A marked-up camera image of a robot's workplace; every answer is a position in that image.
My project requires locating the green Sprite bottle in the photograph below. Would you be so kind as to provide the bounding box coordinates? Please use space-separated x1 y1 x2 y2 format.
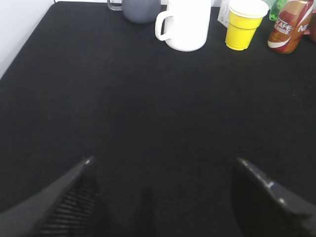
269 0 288 21

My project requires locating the black tablecloth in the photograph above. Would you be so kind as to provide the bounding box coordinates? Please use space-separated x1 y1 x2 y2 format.
0 2 316 237

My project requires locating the clear glass cup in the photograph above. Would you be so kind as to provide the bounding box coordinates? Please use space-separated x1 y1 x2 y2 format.
107 0 122 11

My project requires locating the yellow plastic cup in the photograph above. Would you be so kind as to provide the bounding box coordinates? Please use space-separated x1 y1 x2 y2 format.
225 0 269 51

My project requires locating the brown Nescafe coffee can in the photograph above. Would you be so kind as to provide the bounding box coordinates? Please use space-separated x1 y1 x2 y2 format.
267 0 314 54

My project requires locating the grey ceramic mug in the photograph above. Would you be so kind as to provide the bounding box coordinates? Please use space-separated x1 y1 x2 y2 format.
122 0 161 24

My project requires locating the white ceramic mug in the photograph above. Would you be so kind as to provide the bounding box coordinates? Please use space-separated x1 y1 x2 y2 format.
155 0 212 52

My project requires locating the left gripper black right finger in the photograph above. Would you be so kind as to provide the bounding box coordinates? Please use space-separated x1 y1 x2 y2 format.
231 158 316 237

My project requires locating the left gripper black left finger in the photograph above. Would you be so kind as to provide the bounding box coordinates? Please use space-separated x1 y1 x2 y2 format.
0 156 98 237

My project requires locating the white paper cup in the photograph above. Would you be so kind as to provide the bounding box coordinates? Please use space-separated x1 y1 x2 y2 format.
217 0 230 28

